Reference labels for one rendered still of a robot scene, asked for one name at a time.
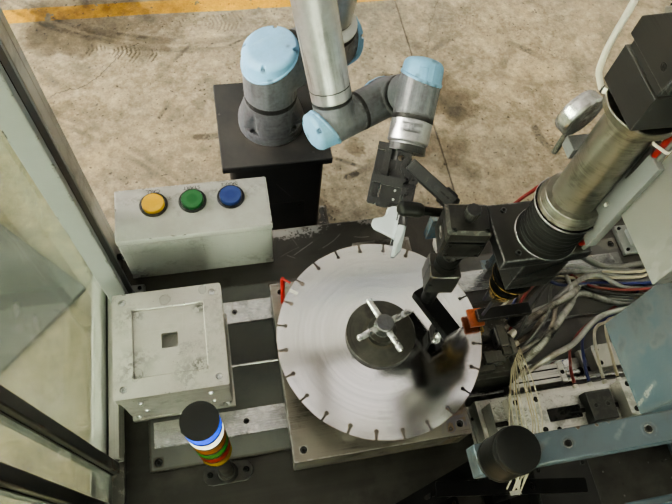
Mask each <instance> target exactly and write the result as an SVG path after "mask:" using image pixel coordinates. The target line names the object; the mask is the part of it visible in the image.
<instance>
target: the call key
mask: <svg viewBox="0 0 672 504"><path fill-rule="evenodd" d="M164 206H165V202H164V199H163V197H162V196H161V195H159V194H156V193H152V194H148V195H146V196H145V197H144V198H143V200H142V208H143V210H144V211H145V212H146V213H149V214H156V213H159V212H160V211H162V210H163V208H164Z"/></svg>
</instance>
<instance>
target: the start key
mask: <svg viewBox="0 0 672 504"><path fill-rule="evenodd" d="M203 202H204V200H203V195H202V194H201V192H199V191H198V190H194V189H191V190H187V191H185V192H184V193H183V194H182V196H181V203H182V205H183V207H184V208H186V209H189V210H194V209H197V208H199V207H201V206H202V204H203Z"/></svg>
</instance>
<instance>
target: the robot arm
mask: <svg viewBox="0 0 672 504"><path fill-rule="evenodd" d="M290 3H291V8H292V13H293V17H294V22H295V27H294V28H292V29H289V30H288V29H286V28H284V27H281V26H277V28H274V26H266V27H262V28H259V29H257V30H255V31H254V32H253V33H251V34H250V35H249V36H248V37H247V38H246V40H245V42H244V43H243V46H242V50H241V61H240V66H241V71H242V78H243V90H244V97H243V100H242V102H241V105H240V107H239V111H238V122H239V127H240V130H241V131H242V133H243V134H244V136H245V137H246V138H248V139H249V140H250V141H252V142H254V143H256V144H259V145H262V146H270V147H273V146H281V145H284V144H287V143H289V142H291V141H293V140H294V139H295V138H296V137H297V136H298V135H299V134H300V132H301V131H302V128H303V129H304V132H305V134H306V136H307V138H308V140H309V141H310V143H311V144H312V145H313V146H314V147H316V148H317V149H319V150H325V149H327V148H329V147H332V146H334V145H336V144H341V142H342V141H344V140H346V139H348V138H350V137H352V136H354V135H356V134H358V133H360V132H362V131H364V130H366V129H368V128H370V127H372V126H374V125H376V124H378V123H380V122H382V121H384V120H386V119H388V118H390V117H392V118H391V123H390V128H389V133H388V137H387V139H388V140H389V141H388V142H383V141H379V144H378V149H377V154H376V159H375V164H374V168H373V172H372V176H371V181H370V186H369V190H368V195H367V200H366V201H367V203H370V204H375V205H376V206H379V207H384V208H387V207H389V208H388V209H387V210H386V214H385V216H383V217H379V218H374V219H373V220H372V224H371V225H372V228H373V229H374V230H376V231H378V232H380V233H382V234H384V235H386V236H388V237H390V238H391V242H390V245H391V246H393V248H392V253H391V257H395V255H396V254H397V253H398V252H399V251H400V250H401V249H402V244H403V240H404V235H405V230H406V225H407V221H408V217H406V216H400V215H399V214H398V213H397V210H396V208H397V204H398V203H399V202H400V201H402V200H404V201H412V202H413V199H414V194H415V189H416V185H417V184H418V182H419V183H420V184H421V185H422V186H423V187H424V188H425V189H426V190H427V191H429V192H430V193H431V194H432V195H433V196H434V197H435V198H436V201H437V202H438V204H439V205H440V206H441V207H443V208H444V206H445V205H446V204H458V203H459V202H460V199H459V198H458V195H457V194H456V193H455V191H454V190H452V189H451V188H449V187H446V186H445V185H443V184H442V183H441V182H440V181H439V180H438V179H437V178H436V177H435V176H434V175H432V174H431V173H430V172H429V171H428V170H427V169H426V168H425V167H424V166H422V165H421V164H420V163H419V162H418V161H417V160H416V159H413V160H412V158H411V157H412V156H417V157H425V153H426V149H425V148H426V147H428V144H429V140H430V135H431V130H432V125H433V121H434V117H435V112H436V107H437V103H438V98H439V94H440V89H441V88H442V78H443V72H444V67H443V65H442V64H441V63H440V62H438V61H437V60H434V59H431V58H428V57H422V56H410V57H407V58H406V59H405V60H404V63H403V67H402V68H401V73H400V74H396V75H390V76H380V77H376V78H374V79H372V80H370V81H369V82H367V83H366V84H365V86H363V87H361V88H359V89H357V90H355V91H353V92H352V91H351V85H350V79H349V73H348V66H349V65H350V64H351V63H353V62H355V61H356V60H357V59H358V58H359V57H360V55H361V53H362V50H363V46H364V38H363V37H362V34H363V30H362V27H361V24H360V22H359V20H358V18H357V17H356V15H355V14H354V10H355V7H356V3H357V0H290ZM306 84H308V88H309V93H310V97H311V102H312V107H313V110H310V111H309V113H307V114H305V115H304V112H303V108H302V106H301V104H300V101H299V99H298V97H297V89H298V88H300V87H302V86H304V85H306ZM400 155H401V156H403V157H401V160H402V161H399V160H398V156H400ZM411 160H412V161H411ZM380 185H381V187H380ZM379 190H380V192H379ZM378 194H379V197H378Z"/></svg>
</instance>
